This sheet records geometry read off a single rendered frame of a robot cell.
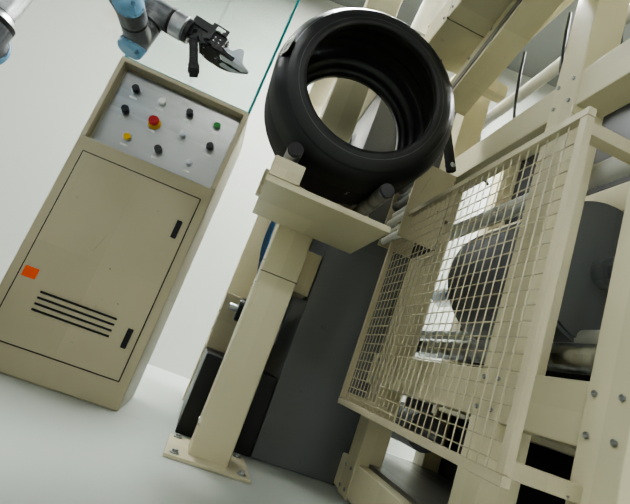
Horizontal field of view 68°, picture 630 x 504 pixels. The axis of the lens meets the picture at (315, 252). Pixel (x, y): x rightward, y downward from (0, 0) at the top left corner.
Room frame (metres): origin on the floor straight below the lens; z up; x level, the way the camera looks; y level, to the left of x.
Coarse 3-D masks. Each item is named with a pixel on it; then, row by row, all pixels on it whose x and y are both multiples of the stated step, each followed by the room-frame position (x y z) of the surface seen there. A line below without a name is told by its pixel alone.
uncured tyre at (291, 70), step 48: (336, 48) 1.40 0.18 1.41; (384, 48) 1.36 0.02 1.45; (432, 48) 1.22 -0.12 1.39; (288, 96) 1.17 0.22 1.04; (384, 96) 1.48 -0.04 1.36; (432, 96) 1.36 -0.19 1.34; (288, 144) 1.24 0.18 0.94; (336, 144) 1.18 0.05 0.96; (432, 144) 1.23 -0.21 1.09; (336, 192) 1.34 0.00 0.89
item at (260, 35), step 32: (192, 0) 1.76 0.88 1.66; (224, 0) 1.78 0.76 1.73; (256, 0) 1.80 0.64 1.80; (288, 0) 1.82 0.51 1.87; (160, 32) 1.75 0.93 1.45; (256, 32) 1.81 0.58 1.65; (160, 64) 1.76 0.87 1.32; (256, 64) 1.82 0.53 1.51; (224, 96) 1.81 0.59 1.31; (256, 96) 1.82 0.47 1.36
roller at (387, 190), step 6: (384, 186) 1.21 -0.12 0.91; (390, 186) 1.21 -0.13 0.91; (378, 192) 1.22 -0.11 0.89; (384, 192) 1.21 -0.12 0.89; (390, 192) 1.21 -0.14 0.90; (366, 198) 1.33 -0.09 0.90; (372, 198) 1.27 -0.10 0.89; (378, 198) 1.24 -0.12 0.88; (384, 198) 1.22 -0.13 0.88; (360, 204) 1.38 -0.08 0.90; (366, 204) 1.33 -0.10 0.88; (372, 204) 1.30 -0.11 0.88; (378, 204) 1.28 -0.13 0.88; (354, 210) 1.44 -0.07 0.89; (360, 210) 1.39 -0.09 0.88; (366, 210) 1.36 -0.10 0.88; (372, 210) 1.35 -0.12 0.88
